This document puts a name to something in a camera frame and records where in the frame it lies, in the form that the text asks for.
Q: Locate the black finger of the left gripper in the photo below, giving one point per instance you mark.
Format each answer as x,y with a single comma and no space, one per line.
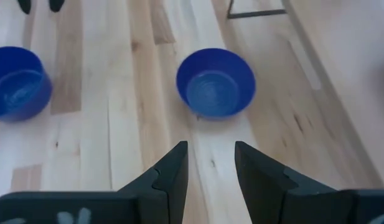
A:
25,5
56,4

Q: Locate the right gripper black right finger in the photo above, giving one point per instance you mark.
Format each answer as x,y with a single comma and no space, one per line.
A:
272,196

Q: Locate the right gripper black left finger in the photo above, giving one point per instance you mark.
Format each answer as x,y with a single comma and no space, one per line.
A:
166,186

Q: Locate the blue plastic bowl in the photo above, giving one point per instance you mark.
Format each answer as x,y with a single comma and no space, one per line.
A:
17,93
215,90

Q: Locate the thin black metal stand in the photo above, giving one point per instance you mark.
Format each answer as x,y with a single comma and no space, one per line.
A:
257,13

